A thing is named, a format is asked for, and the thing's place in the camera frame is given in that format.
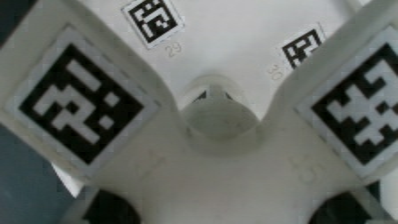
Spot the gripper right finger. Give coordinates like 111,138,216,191
308,181,398,224

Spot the white cylindrical table leg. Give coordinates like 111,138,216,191
182,75,260,140

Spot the white cross-shaped table base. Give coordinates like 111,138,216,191
0,0,398,224

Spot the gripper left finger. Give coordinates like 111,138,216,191
59,188,143,224

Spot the white round table top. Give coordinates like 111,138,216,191
50,0,398,201

